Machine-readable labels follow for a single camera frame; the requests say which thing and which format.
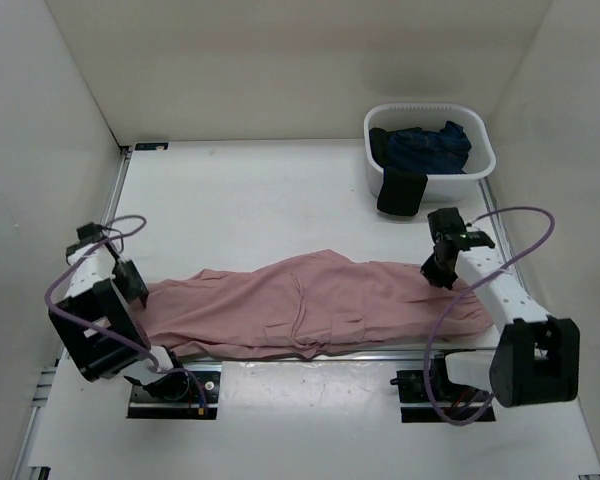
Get pink trousers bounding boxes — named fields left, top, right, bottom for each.
left=136, top=250, right=493, bottom=360

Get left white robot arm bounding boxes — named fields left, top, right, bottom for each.
left=48, top=222, right=191, bottom=402

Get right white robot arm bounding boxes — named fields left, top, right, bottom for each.
left=421, top=207, right=580, bottom=408

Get black trousers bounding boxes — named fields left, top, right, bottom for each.
left=369, top=128, right=428, bottom=217

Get blue trousers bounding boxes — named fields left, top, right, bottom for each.
left=385, top=121, right=472, bottom=175

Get white plastic basket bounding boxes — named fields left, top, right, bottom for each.
left=363, top=102, right=496, bottom=203

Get blue corner label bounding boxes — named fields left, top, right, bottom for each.
left=134, top=142, right=169, bottom=151

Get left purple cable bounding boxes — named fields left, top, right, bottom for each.
left=43, top=214, right=206, bottom=409

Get purple cable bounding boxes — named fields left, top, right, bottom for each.
left=43, top=214, right=206, bottom=409
left=424, top=204, right=556, bottom=427

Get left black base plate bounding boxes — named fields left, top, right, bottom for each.
left=127, top=367, right=222, bottom=421

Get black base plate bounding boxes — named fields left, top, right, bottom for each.
left=390, top=370, right=489, bottom=423
left=127, top=367, right=222, bottom=421

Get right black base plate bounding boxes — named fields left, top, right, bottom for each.
left=390, top=370, right=489, bottom=423

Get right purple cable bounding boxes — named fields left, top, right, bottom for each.
left=424, top=204, right=556, bottom=427

